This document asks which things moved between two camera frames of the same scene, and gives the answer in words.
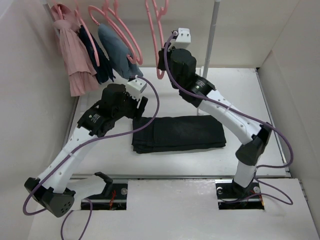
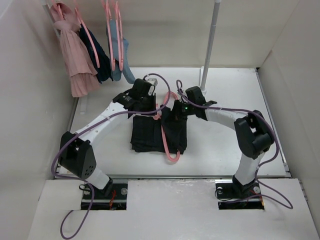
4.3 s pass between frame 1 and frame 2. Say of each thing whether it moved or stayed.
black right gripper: moved
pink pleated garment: stayed
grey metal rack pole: stayed
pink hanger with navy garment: stayed
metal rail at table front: stayed
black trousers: moved
